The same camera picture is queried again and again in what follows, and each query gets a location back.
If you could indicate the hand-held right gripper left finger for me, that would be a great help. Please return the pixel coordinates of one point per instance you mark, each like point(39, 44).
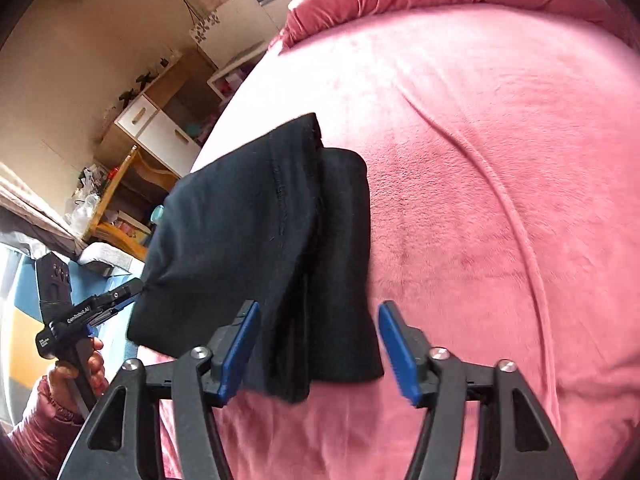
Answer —
point(240, 350)

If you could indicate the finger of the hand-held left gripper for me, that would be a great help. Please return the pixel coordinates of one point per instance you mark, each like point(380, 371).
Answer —
point(117, 307)
point(125, 289)

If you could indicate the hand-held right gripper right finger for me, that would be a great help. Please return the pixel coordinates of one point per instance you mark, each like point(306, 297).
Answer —
point(400, 355)

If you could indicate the black pants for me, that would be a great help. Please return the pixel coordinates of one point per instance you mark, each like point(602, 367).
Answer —
point(250, 220)

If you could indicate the person's left forearm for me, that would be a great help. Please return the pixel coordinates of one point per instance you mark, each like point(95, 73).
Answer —
point(40, 435)

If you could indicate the person's left hand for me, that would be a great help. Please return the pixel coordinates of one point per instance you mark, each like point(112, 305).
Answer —
point(96, 365)

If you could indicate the grey cushion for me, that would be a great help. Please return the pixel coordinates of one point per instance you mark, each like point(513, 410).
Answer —
point(107, 257)

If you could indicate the blue mat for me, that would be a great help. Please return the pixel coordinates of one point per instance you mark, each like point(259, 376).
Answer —
point(25, 280)

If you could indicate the clear plastic bag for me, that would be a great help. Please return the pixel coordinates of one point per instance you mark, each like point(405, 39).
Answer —
point(85, 210)

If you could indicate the yellow wooden chair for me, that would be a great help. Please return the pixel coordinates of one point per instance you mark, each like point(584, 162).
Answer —
point(130, 170)

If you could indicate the beige striped cloth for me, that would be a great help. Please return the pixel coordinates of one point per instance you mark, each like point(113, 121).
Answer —
point(35, 205)

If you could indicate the wooden cabinet with white drawers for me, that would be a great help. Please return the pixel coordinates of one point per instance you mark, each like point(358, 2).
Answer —
point(155, 135)

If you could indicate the pink bed blanket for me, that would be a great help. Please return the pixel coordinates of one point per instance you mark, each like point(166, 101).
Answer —
point(500, 210)

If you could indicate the white shelf unit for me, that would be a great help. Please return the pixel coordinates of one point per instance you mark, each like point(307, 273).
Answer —
point(235, 70)

